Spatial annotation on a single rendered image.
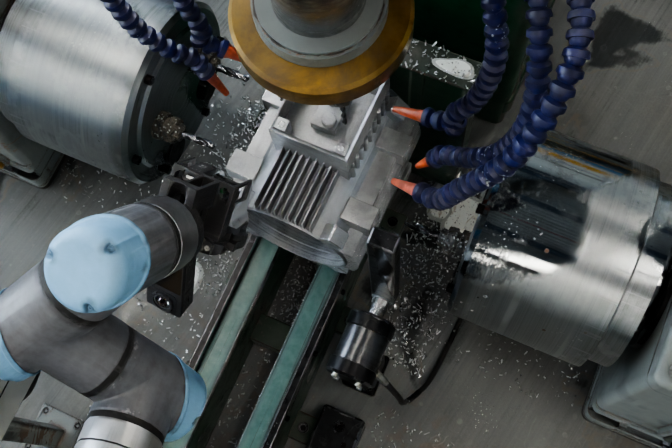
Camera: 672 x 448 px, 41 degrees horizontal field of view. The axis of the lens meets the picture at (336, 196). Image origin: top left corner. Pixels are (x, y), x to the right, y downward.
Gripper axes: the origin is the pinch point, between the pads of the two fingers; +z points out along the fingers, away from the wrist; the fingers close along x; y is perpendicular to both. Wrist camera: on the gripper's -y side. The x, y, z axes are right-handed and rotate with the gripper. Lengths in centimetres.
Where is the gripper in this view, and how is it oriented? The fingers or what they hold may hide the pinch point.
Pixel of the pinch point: (233, 214)
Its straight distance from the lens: 106.1
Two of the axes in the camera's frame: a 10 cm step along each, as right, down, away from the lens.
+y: 3.2, -9.2, -2.4
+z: 2.5, -1.6, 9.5
